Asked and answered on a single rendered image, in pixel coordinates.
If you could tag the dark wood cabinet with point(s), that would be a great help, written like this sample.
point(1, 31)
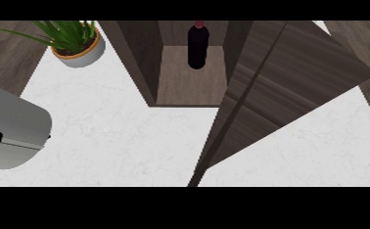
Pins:
point(190, 82)

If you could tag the white plant pot orange rim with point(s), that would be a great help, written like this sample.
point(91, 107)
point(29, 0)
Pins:
point(84, 55)

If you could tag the dark wine bottle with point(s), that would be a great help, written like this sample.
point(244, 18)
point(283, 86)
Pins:
point(197, 47)

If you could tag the green leafy plant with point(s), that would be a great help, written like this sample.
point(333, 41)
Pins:
point(66, 34)

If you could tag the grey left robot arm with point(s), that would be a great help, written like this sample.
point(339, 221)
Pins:
point(20, 128)

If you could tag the dark wood cabinet door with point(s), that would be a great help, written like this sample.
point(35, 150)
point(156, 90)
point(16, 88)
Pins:
point(278, 86)

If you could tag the dark wood panel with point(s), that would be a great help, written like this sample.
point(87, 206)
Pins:
point(353, 43)
point(16, 56)

